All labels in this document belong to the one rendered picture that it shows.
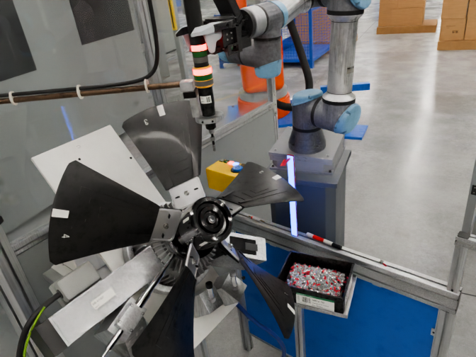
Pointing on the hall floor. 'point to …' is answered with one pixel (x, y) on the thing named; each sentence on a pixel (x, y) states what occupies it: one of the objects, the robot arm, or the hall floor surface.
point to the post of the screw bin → (299, 332)
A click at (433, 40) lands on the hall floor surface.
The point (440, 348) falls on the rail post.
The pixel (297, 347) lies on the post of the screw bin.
